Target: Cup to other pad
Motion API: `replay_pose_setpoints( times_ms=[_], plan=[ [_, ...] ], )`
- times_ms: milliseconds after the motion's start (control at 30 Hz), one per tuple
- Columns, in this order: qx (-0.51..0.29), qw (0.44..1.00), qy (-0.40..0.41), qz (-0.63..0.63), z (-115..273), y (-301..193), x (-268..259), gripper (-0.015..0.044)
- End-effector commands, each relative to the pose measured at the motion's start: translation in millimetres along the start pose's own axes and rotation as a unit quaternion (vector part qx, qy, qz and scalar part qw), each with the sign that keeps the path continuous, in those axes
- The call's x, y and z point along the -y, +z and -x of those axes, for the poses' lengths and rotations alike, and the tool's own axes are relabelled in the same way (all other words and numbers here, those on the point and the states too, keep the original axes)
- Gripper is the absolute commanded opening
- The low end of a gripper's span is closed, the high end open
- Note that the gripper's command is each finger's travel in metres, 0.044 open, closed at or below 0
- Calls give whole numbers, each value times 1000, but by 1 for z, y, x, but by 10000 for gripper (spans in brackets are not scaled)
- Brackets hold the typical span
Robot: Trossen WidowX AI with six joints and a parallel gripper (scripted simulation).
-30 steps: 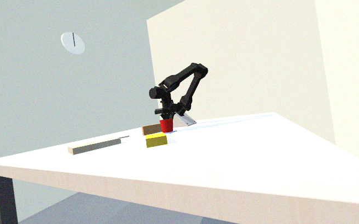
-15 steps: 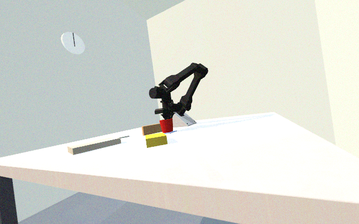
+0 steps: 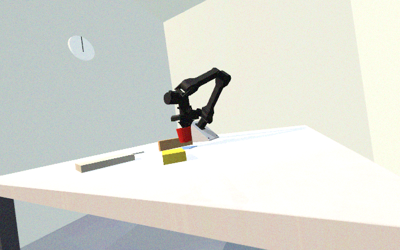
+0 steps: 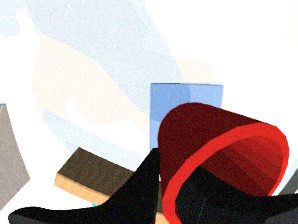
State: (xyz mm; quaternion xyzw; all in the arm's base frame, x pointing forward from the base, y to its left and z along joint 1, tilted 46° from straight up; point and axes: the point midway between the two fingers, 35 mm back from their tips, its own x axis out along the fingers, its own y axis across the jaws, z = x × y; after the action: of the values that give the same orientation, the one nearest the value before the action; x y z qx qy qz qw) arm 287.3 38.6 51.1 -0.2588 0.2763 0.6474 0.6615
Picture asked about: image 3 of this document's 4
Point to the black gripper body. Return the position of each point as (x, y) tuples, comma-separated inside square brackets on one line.
[(182, 116)]

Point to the yellow block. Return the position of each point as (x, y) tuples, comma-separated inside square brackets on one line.
[(174, 156)]

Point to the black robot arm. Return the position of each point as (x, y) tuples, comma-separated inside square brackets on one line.
[(190, 86)]

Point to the red cup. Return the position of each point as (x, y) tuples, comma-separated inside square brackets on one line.
[(184, 134)]

